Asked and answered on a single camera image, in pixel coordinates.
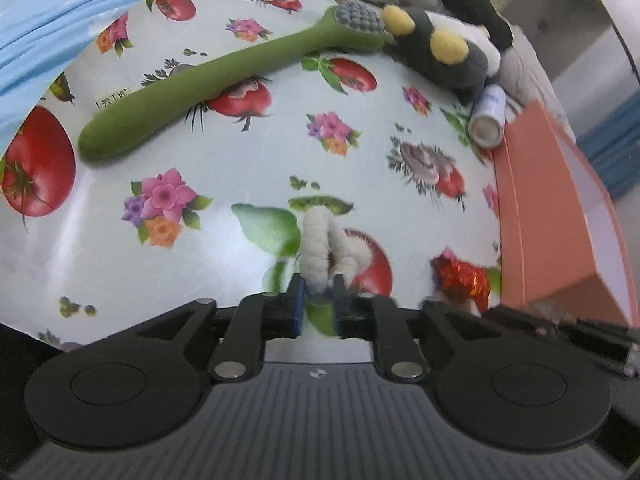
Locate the orange cardboard box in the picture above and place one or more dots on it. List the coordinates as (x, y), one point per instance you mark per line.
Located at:
(550, 210)

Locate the white cylindrical bottle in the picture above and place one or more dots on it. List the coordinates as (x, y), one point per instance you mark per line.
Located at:
(487, 120)

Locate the blue curtain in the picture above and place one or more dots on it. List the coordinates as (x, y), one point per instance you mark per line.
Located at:
(620, 150)

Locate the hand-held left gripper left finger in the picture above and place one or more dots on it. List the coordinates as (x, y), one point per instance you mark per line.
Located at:
(298, 305)

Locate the black puffer jacket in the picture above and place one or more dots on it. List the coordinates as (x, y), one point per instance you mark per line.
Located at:
(480, 5)

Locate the green plush toothbrush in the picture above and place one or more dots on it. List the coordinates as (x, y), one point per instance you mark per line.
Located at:
(200, 85)

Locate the red foil wrapper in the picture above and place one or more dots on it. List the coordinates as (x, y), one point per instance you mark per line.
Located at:
(460, 277)

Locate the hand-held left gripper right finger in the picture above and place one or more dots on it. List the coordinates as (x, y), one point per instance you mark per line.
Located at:
(340, 305)

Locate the fruit printed mat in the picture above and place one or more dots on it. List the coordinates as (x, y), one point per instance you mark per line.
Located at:
(240, 170)

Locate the grey penguin plush toy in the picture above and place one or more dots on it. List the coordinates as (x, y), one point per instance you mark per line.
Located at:
(450, 70)

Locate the dark wall switch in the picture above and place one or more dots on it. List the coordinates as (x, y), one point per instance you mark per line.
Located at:
(543, 25)

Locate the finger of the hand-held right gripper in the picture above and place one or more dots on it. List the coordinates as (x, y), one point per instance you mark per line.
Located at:
(560, 332)

